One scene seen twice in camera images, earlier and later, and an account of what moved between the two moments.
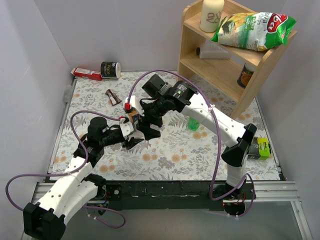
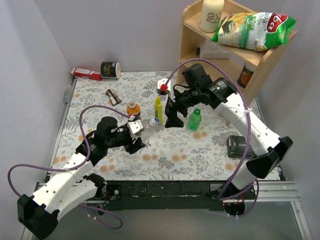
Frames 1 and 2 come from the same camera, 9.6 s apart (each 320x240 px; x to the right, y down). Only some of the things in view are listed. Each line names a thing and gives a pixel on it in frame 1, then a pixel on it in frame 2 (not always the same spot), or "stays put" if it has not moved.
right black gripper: x=150 y=114 to x=172 y=107
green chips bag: x=258 y=31 stays put
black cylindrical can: x=110 y=70 stays put
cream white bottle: x=210 y=15 stays put
